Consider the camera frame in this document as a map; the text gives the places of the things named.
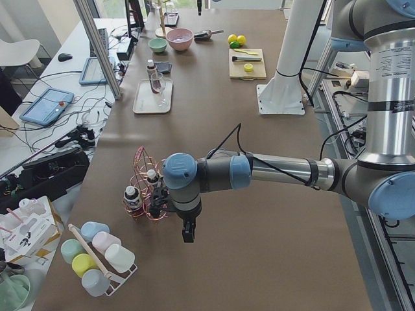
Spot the white yellow cardboard box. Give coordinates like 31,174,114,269
1,196,64,265

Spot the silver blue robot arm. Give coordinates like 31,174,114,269
149,1,414,242

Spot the blue teach pendant far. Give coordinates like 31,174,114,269
79,57,106,86

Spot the yellow plastic knife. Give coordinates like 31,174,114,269
234,49,259,55

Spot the black framed metal tray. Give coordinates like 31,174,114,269
163,12,179,27

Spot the green plastic cup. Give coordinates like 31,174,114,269
60,239,86,264

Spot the tea bottle white cap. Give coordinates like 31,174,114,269
147,59,158,94

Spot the aluminium frame post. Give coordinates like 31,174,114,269
73,0,122,100

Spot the bamboo cutting board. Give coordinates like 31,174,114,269
229,49,267,80

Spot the pink bowl with ice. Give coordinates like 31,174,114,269
166,28,194,52

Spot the wooden cup tree stand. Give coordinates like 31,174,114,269
152,0,172,38

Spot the blue teach pendant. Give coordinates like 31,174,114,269
19,88,74,126
79,57,106,86

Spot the blue teach pendant near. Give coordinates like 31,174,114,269
19,88,74,126

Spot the yellow half lemon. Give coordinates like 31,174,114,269
244,63,254,72

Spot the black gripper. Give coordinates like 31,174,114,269
149,186,202,243

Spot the clear wine glass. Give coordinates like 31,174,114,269
150,71,167,107

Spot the white rabbit tray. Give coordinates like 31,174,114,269
132,78,173,114

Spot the steel ice scoop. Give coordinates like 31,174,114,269
194,29,224,41

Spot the black monitor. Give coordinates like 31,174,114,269
124,0,145,43

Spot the copper wire bottle basket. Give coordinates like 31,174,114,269
123,146,167,222

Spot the white cup rack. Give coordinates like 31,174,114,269
67,224,137,296

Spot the mint green bowl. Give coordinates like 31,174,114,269
148,38,167,53

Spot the steel muddler rod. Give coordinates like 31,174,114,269
231,56,262,62

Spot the yellow lemon near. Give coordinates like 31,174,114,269
228,34,238,45

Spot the pink plastic cup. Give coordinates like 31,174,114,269
92,231,121,255

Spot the black computer mouse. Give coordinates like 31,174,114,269
58,52,73,62

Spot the white plastic cup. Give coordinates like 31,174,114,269
104,244,136,273

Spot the pale blue plastic cup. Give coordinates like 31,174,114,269
81,269,110,297

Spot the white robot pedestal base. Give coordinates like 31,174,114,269
257,1,326,115

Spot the yellow plastic cup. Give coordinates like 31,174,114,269
71,253,98,278

